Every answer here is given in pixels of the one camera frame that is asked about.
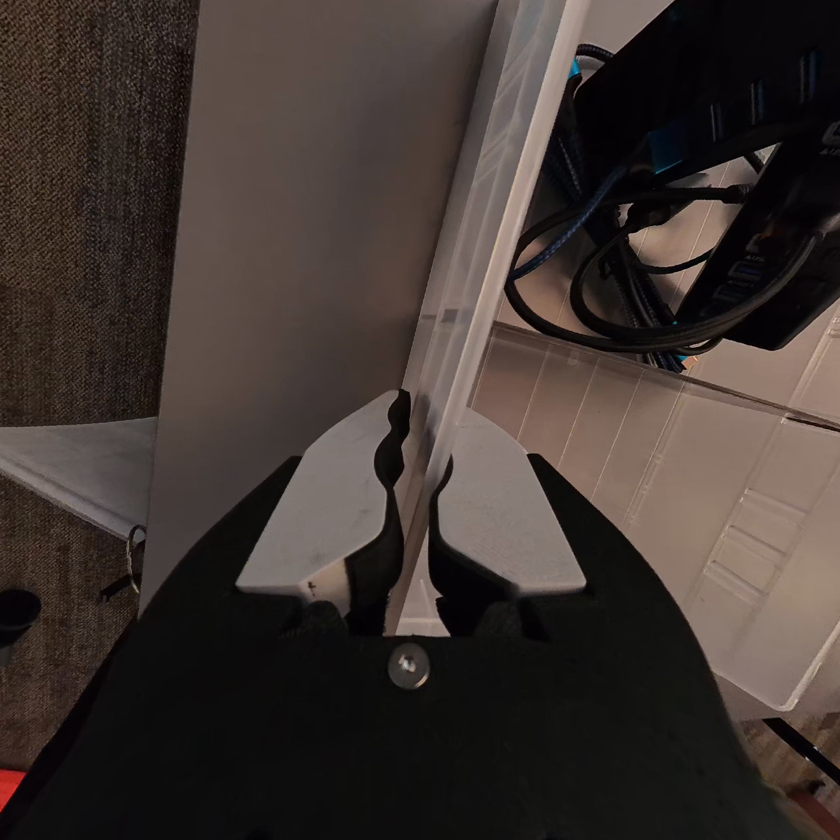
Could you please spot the white flat panel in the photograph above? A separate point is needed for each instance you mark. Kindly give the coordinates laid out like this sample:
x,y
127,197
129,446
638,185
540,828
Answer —
x,y
65,459

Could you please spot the clear plastic bin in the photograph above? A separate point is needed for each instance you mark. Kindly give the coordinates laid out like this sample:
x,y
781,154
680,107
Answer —
x,y
656,492

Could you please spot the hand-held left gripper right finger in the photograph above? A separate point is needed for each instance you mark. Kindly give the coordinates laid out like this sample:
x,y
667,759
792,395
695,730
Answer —
x,y
505,525

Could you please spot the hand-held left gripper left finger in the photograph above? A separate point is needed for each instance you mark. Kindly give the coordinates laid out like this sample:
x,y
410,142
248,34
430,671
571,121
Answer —
x,y
315,518

